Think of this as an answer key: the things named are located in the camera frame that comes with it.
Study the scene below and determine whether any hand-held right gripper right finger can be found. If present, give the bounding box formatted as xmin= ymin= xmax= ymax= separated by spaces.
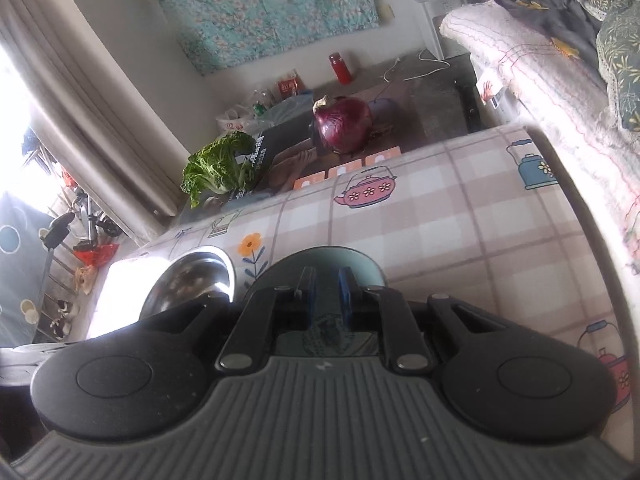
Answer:
xmin=339 ymin=267 xmax=506 ymax=375

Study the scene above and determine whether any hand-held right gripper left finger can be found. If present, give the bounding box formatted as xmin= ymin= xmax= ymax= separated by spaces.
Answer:
xmin=140 ymin=266 xmax=317 ymax=368

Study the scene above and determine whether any white plate with black print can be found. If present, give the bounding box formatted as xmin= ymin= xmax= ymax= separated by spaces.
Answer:
xmin=256 ymin=246 xmax=387 ymax=357

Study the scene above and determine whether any stainless steel bowl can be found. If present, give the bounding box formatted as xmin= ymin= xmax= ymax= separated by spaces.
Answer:
xmin=137 ymin=246 xmax=236 ymax=321

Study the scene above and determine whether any checked printed tablecloth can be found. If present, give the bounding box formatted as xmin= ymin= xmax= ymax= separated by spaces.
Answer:
xmin=87 ymin=125 xmax=633 ymax=413

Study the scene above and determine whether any green leafy cabbage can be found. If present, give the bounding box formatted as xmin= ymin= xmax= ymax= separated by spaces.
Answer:
xmin=181 ymin=131 xmax=258 ymax=209

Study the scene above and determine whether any red onion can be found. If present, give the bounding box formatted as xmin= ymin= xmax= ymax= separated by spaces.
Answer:
xmin=313 ymin=96 xmax=373 ymax=155

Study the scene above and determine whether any white plastic bag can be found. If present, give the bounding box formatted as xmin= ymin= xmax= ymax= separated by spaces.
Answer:
xmin=216 ymin=105 xmax=262 ymax=133

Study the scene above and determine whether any red snack packet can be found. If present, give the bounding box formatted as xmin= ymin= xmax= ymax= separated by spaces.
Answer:
xmin=276 ymin=71 xmax=307 ymax=100

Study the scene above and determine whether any red plastic bag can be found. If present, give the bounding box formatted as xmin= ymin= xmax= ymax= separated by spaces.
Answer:
xmin=75 ymin=243 xmax=121 ymax=267

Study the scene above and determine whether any red bottle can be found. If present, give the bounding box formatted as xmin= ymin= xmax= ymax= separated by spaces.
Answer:
xmin=328 ymin=52 xmax=354 ymax=84

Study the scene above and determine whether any black bicycle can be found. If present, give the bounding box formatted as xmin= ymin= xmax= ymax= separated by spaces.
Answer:
xmin=40 ymin=195 xmax=123 ymax=256

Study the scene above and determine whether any pair of shoes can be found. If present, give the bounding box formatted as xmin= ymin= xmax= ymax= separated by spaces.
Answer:
xmin=47 ymin=300 xmax=81 ymax=338

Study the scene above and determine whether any printed paper sheet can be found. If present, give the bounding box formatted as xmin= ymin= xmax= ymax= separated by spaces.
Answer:
xmin=477 ymin=79 xmax=506 ymax=108

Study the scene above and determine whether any dark blue dotted cloth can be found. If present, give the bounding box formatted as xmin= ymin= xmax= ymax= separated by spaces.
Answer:
xmin=0 ymin=195 xmax=61 ymax=348

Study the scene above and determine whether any white pink quilt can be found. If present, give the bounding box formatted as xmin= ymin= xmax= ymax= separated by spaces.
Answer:
xmin=440 ymin=2 xmax=640 ymax=276

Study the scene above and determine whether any white water dispenser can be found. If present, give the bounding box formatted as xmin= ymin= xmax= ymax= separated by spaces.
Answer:
xmin=410 ymin=0 xmax=473 ymax=61

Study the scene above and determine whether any beige curtain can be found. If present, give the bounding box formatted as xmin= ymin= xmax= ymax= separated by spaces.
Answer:
xmin=0 ymin=0 xmax=193 ymax=241

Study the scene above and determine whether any grey blanket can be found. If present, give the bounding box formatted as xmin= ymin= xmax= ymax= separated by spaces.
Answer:
xmin=495 ymin=0 xmax=626 ymax=83

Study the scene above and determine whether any green floral pillow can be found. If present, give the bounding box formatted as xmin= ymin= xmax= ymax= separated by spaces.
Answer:
xmin=585 ymin=0 xmax=640 ymax=133

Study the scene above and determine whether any white cable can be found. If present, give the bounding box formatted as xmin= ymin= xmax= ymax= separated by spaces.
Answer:
xmin=382 ymin=49 xmax=451 ymax=83

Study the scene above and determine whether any teal floral wall cloth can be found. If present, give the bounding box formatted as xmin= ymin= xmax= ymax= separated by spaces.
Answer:
xmin=141 ymin=0 xmax=381 ymax=77

